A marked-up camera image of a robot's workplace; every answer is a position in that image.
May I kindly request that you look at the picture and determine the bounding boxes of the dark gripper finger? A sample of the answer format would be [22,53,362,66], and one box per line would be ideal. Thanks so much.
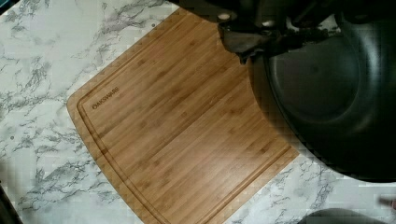
[218,20,331,64]

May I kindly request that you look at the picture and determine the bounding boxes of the dark grey bowl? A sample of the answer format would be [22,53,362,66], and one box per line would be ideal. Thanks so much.
[249,15,396,183]

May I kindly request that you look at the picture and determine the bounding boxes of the bamboo cutting board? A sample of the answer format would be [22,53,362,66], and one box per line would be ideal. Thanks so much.
[67,9,296,224]

